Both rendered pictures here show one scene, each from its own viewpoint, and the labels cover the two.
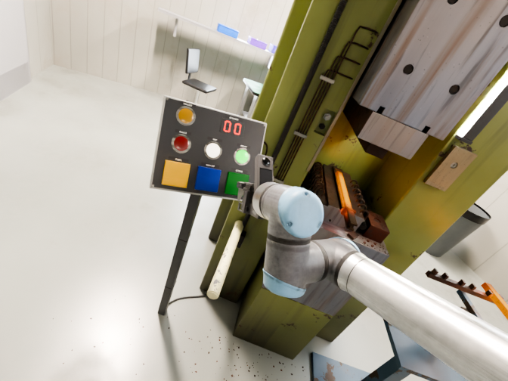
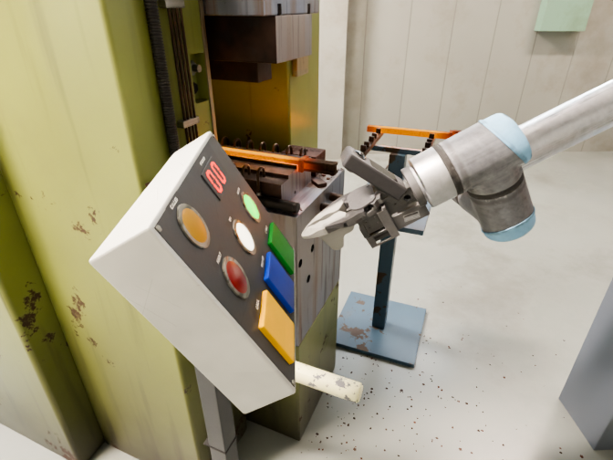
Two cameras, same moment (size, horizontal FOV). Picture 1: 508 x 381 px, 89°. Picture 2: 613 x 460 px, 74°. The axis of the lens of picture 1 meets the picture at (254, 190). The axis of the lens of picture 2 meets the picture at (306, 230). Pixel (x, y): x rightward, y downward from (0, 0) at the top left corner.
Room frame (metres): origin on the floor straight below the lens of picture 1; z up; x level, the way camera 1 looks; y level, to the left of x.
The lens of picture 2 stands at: (0.44, 0.60, 1.39)
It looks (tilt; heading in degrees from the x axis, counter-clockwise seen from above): 29 degrees down; 295
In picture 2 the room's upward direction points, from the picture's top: straight up
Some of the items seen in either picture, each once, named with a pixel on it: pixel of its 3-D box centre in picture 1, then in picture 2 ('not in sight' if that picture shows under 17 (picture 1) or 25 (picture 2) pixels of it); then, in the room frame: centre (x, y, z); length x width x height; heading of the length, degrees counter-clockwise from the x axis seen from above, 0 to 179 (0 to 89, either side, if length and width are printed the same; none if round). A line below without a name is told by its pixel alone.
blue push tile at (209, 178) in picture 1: (207, 179); (277, 282); (0.70, 0.15, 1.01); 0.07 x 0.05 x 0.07; 117
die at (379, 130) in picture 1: (377, 120); (220, 35); (1.12, -0.34, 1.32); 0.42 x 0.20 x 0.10; 2
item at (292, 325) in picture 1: (283, 285); (254, 337); (1.13, -0.40, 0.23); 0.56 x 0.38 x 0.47; 2
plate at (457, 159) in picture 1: (448, 168); (300, 46); (1.05, -0.66, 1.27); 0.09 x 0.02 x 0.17; 92
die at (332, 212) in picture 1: (332, 190); (233, 169); (1.12, -0.34, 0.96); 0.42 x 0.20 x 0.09; 2
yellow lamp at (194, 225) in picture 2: (185, 116); (193, 225); (0.74, 0.28, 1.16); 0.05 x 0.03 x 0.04; 92
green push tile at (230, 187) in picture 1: (236, 184); (279, 248); (0.75, 0.06, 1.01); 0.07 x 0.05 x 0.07; 117
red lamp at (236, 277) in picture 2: (181, 144); (235, 277); (0.70, 0.26, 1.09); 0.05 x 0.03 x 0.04; 92
